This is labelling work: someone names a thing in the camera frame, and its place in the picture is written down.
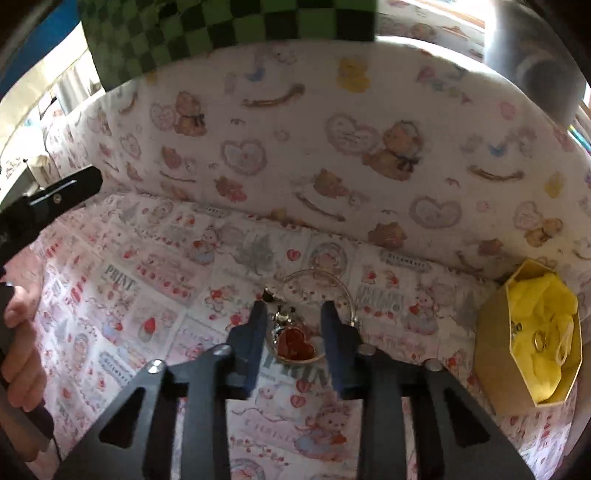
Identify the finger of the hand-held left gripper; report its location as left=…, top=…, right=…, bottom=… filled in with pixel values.
left=25, top=166, right=103, bottom=223

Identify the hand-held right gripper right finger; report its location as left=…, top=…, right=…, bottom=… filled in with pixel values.
left=321, top=300, right=536, bottom=480

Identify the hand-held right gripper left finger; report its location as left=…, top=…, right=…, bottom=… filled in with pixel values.
left=53, top=300, right=271, bottom=480

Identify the red heart pendant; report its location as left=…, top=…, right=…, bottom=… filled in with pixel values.
left=270, top=305, right=327, bottom=364

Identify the gold hexagonal jewelry box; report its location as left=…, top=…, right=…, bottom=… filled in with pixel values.
left=475, top=257, right=583, bottom=409

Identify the person's left hand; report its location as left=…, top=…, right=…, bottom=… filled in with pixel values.
left=0, top=282, right=52, bottom=463

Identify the strawberry print blanket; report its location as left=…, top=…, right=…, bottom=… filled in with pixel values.
left=28, top=191, right=591, bottom=480

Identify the teddy bear print cloth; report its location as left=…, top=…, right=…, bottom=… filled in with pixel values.
left=44, top=37, right=591, bottom=296

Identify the yellow lining cloth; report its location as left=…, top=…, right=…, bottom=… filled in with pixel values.
left=508, top=272, right=579, bottom=403

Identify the green checkered box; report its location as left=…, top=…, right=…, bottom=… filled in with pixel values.
left=76, top=0, right=380, bottom=93

